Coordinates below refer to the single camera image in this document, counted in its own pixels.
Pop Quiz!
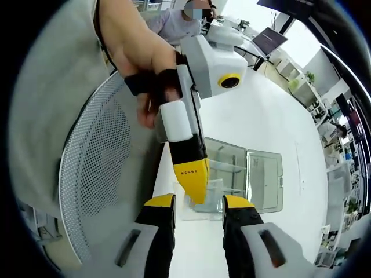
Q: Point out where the white standing desk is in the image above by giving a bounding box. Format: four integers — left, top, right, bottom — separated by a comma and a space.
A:
202, 16, 281, 73

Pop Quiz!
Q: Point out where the person's grey shirt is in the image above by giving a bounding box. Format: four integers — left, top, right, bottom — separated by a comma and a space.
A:
8, 0, 122, 214

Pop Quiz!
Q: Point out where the open laptop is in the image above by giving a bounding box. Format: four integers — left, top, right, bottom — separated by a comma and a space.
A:
251, 27, 289, 56

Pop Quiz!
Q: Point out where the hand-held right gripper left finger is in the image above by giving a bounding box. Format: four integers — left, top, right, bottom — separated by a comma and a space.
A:
68, 193, 177, 278

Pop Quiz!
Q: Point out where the white mesh office chair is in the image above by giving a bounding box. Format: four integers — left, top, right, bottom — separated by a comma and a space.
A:
59, 71, 163, 264

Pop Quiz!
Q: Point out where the white counter cabinet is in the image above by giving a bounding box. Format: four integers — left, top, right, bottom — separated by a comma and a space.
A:
274, 50, 334, 111

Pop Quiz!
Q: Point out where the person's left hand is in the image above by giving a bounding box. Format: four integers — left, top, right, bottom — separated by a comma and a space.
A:
111, 34, 182, 130

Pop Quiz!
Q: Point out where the black monitor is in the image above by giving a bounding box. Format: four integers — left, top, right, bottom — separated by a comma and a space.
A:
256, 0, 317, 19

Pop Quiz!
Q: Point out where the clear grey guide fixture box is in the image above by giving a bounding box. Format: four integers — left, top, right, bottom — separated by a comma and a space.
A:
190, 137, 285, 222

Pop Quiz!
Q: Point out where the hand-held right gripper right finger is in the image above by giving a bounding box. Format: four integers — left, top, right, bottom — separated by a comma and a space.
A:
221, 194, 324, 278

